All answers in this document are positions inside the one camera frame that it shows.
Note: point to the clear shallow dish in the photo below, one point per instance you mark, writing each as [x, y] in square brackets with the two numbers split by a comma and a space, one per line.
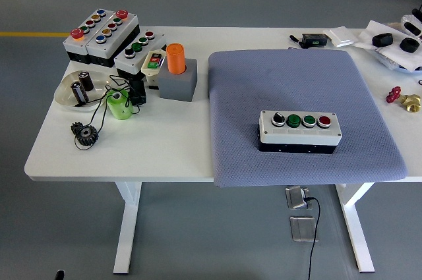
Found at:
[64, 92]

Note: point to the white table leg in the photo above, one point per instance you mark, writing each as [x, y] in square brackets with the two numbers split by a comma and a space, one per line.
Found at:
[357, 227]
[127, 227]

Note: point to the large black steel gear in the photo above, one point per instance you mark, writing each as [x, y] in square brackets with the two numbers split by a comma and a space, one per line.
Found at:
[87, 135]

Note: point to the black module with green terminal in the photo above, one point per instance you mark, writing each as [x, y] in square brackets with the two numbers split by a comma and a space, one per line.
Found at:
[314, 39]

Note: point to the five-button box, red mushroom button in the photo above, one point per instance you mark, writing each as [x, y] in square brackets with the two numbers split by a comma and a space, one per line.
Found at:
[77, 44]
[108, 39]

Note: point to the four-button box with selector knob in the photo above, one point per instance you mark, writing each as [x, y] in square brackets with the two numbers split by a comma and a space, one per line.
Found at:
[135, 59]
[296, 135]

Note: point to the cream red-green switch box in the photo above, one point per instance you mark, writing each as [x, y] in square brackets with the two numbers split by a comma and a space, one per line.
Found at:
[152, 69]

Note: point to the small black steel gear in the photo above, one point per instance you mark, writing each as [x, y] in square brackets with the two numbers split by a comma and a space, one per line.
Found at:
[76, 126]

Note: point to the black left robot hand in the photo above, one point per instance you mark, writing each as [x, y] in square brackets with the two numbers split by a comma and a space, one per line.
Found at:
[60, 275]

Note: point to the black power adapter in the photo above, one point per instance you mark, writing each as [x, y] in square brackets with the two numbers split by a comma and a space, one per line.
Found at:
[138, 94]

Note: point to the grey block with hole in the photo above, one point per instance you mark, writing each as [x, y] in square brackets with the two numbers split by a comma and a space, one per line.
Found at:
[174, 87]

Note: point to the grey-blue textured mat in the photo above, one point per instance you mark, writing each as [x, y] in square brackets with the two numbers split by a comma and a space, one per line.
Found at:
[263, 95]

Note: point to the green plastic spool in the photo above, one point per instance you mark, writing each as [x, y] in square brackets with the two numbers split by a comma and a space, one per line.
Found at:
[120, 107]

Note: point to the open metal floor socket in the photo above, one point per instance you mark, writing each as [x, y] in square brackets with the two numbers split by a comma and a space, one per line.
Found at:
[295, 197]

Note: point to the white wall switch panel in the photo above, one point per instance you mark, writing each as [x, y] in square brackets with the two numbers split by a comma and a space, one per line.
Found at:
[341, 38]

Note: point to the closed metal floor socket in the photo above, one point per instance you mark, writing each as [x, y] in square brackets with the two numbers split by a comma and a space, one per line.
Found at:
[301, 229]

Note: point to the orange plastic cylinder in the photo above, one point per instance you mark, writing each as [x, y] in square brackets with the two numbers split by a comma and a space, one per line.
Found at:
[175, 59]

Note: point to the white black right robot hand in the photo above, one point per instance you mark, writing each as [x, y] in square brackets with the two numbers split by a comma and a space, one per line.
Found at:
[416, 28]

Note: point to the dark brown capacitor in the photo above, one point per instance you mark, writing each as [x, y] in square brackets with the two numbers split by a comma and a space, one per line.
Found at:
[79, 94]
[86, 82]

